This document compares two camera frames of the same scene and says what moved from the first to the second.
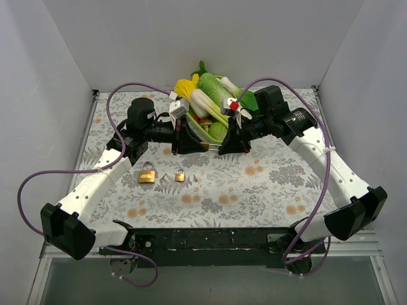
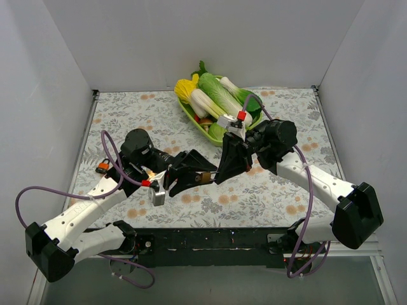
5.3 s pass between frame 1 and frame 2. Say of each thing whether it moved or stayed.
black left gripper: moved
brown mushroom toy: stayed
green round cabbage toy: stayed
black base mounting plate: stayed
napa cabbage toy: stayed
